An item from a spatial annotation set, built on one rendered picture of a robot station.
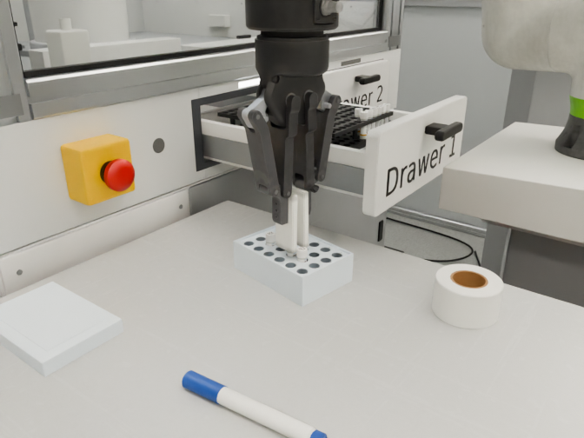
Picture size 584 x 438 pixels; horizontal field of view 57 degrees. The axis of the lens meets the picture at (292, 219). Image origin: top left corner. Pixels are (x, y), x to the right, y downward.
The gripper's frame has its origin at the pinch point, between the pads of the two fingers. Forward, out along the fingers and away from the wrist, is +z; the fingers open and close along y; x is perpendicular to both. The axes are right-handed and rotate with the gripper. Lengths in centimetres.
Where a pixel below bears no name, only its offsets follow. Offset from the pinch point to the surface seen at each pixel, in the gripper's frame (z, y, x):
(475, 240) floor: 84, 176, 64
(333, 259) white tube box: 4.6, 2.7, -4.2
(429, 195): 70, 178, 92
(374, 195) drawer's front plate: -0.9, 11.1, -3.1
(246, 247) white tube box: 4.3, -3.2, 4.7
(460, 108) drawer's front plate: -7.2, 36.8, 1.4
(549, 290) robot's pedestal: 23, 47, -14
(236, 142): -3.3, 8.4, 21.0
